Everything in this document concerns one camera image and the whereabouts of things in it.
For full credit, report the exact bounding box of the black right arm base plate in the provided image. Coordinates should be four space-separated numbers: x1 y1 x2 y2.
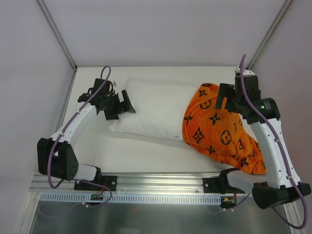
202 177 235 195

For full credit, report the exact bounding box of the white pillow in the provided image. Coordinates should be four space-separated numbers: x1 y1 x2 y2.
108 78 197 141

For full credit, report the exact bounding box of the orange patterned plush pillowcase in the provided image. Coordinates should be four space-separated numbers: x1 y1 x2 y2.
182 83 267 175

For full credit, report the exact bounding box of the aluminium right frame post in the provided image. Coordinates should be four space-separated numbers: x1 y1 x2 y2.
246 0 294 70

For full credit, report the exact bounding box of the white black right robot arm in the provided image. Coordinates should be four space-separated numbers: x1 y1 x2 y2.
215 72 312 209

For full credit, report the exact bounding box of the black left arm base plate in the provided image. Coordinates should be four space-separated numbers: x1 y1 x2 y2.
74 175 117 192

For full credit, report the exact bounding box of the aluminium frame post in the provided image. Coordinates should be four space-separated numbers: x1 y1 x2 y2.
246 0 294 70
35 0 78 73

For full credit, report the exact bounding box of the white slotted cable duct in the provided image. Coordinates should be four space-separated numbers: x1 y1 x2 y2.
39 193 221 205

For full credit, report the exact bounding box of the aluminium front rail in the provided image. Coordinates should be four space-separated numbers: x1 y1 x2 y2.
29 172 220 195

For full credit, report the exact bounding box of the aluminium left frame post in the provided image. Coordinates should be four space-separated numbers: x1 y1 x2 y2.
35 0 78 73

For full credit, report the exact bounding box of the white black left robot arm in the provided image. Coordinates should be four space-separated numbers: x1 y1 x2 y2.
37 78 135 190

